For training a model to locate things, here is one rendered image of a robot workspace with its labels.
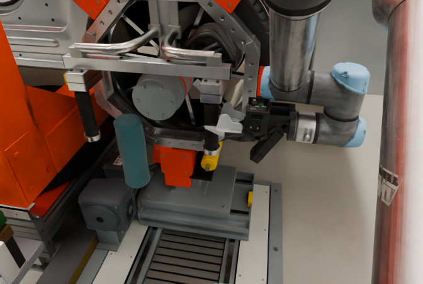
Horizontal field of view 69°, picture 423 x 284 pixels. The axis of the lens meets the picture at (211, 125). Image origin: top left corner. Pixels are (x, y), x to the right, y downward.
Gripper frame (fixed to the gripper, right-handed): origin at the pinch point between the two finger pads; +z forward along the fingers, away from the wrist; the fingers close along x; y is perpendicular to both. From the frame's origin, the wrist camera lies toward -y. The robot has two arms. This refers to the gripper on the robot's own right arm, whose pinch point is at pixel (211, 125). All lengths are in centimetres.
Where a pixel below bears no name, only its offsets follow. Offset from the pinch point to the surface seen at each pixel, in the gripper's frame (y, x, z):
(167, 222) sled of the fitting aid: -69, -22, 24
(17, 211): -44, 2, 71
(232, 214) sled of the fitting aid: -66, -29, -4
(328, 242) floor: -83, -36, -49
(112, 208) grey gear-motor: -45, -6, 38
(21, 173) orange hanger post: -19, 7, 55
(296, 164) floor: -83, -90, -38
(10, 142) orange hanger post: -8, 6, 56
